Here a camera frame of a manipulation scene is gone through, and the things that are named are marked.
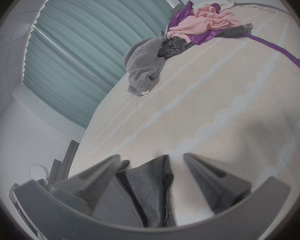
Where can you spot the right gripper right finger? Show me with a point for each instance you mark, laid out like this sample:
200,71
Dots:
210,181

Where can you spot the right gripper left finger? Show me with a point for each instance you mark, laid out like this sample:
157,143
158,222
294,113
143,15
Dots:
90,184

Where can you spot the black T-shirt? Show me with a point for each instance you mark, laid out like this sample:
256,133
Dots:
145,194

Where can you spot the pile of clothes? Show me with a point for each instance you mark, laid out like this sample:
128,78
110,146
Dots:
205,24

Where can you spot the bed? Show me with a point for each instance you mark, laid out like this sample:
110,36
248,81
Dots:
202,96

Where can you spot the black chest of drawers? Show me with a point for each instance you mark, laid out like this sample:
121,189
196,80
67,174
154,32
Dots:
71,159

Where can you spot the black dressing table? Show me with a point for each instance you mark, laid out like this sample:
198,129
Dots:
53,172

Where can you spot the round white-framed mirror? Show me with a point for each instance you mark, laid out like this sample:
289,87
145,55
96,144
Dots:
38,171

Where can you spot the blue-green curtain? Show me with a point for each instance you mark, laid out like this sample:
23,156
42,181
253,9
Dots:
60,84
102,26

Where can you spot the grey garment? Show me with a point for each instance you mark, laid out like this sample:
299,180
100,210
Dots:
145,64

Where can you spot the grey bedside table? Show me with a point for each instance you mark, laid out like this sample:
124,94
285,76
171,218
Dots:
175,10

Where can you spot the white printed pillow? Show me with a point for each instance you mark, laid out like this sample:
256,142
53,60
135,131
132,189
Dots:
222,4

